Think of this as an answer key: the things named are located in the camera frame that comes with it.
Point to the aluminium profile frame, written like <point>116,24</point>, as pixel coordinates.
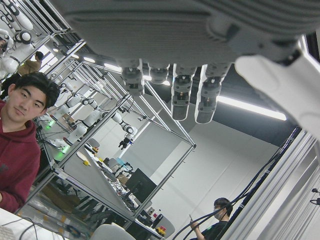
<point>165,182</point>

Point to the long white work table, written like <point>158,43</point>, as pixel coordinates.
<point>100,175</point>

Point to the black computer monitor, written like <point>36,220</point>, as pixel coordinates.
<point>140,185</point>

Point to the white keyboard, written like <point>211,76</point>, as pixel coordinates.
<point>5,233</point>

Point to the person with face mask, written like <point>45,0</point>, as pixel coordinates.
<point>220,231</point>

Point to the white humanoid robot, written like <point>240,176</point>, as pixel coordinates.
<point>18,15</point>
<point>21,48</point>

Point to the white chair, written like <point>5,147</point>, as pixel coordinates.
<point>112,232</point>

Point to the ceiling light strip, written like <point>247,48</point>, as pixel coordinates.
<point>250,107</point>

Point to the ribbed aluminium column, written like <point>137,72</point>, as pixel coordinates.
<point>295,200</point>

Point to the person in brown jacket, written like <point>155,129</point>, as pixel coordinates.
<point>30,67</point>

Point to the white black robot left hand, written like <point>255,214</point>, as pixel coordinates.
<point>150,30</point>

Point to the person in red hoodie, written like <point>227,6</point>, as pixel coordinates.
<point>15,155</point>

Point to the yellow red emergency stop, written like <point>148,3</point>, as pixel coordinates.
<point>162,230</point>

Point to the white collaborative robot arm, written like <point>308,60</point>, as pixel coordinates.
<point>127,128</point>
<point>93,116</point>
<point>76,133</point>

